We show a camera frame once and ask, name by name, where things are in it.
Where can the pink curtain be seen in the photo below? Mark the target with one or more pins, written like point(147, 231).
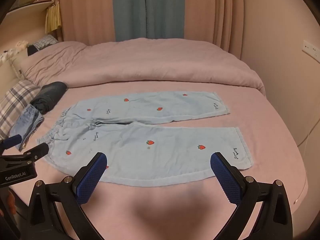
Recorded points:
point(220, 22)

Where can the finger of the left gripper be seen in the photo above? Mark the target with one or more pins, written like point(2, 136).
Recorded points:
point(10, 142)
point(34, 153)

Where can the folded blue denim jeans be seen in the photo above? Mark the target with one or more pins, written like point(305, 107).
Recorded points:
point(25, 126)

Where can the plaid pillow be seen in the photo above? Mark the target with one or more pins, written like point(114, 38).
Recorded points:
point(14, 102)
point(42, 43)

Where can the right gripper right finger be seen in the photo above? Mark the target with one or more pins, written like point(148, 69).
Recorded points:
point(274, 220)

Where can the white headboard shelf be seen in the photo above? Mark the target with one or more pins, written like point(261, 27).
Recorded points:
point(13, 10)

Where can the light blue strawberry pants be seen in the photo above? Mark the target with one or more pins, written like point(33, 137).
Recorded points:
point(134, 131)

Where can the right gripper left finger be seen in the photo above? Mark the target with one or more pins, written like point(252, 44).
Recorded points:
point(44, 221)

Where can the pink bed sheet mattress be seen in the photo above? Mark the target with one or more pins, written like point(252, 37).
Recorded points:
point(197, 209)

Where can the dark rolled garment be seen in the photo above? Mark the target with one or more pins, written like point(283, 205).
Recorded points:
point(49, 96)

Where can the pink duvet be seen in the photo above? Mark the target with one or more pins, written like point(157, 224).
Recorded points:
point(141, 59)

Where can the white wall power strip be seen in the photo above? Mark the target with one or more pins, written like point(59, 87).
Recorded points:
point(311, 50)

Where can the white plush toy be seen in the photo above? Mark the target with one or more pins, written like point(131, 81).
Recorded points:
point(7, 54)

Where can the left hand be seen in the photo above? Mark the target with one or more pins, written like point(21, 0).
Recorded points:
point(9, 200)

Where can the blue-grey curtain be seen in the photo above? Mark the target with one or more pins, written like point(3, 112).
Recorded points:
point(152, 19)

